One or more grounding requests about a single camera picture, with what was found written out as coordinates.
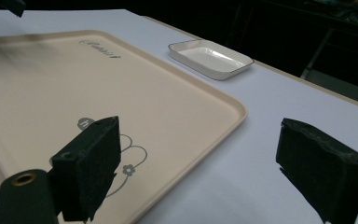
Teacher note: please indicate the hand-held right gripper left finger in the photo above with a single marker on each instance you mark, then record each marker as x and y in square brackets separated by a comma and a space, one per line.
[87, 161]

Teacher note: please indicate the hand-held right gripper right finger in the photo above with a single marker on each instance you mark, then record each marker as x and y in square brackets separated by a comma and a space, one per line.
[323, 168]

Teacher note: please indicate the beige plastic tray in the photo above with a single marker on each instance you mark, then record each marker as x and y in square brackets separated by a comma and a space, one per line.
[74, 87]

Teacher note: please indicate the metal stand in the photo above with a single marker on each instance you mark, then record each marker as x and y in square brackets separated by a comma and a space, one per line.
[318, 51]

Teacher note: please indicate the white rectangular dish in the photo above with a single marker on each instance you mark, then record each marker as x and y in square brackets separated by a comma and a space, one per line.
[209, 59]

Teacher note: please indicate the dark crumpled cloth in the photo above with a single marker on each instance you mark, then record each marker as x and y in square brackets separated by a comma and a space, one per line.
[348, 12]

